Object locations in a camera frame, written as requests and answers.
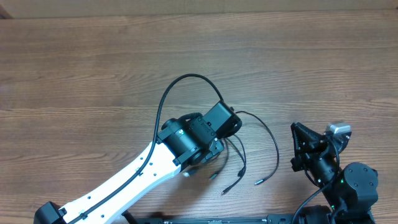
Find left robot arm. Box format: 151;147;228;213
34;101;242;224

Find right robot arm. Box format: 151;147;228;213
290;122;378;223

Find black usb cables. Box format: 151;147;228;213
182;110;280;196

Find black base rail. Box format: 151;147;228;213
134;214;294;224

